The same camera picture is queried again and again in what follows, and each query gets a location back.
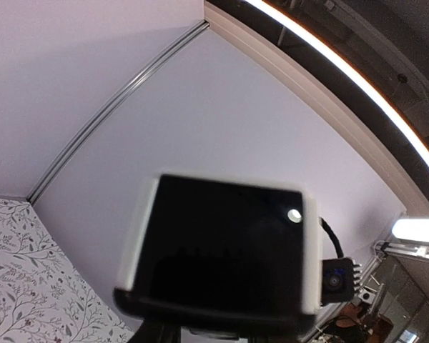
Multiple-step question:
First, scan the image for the white remote control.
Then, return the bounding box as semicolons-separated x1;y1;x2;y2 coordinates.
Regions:
114;172;322;330

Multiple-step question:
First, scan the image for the ceiling light strip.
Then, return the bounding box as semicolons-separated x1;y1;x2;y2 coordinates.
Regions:
248;1;429;168

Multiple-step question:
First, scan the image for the right black camera cable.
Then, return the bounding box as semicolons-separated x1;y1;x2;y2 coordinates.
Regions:
317;216;346;259

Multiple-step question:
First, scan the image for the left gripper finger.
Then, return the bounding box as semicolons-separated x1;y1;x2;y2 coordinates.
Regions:
139;319;240;342

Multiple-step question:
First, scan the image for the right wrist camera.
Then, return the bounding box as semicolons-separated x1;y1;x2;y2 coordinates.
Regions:
321;257;361;306

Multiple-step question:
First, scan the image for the floral patterned table mat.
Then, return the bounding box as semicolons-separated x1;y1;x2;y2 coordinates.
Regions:
0;199;133;342

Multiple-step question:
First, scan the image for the right aluminium frame post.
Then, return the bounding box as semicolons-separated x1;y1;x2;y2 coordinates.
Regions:
26;20;209;205

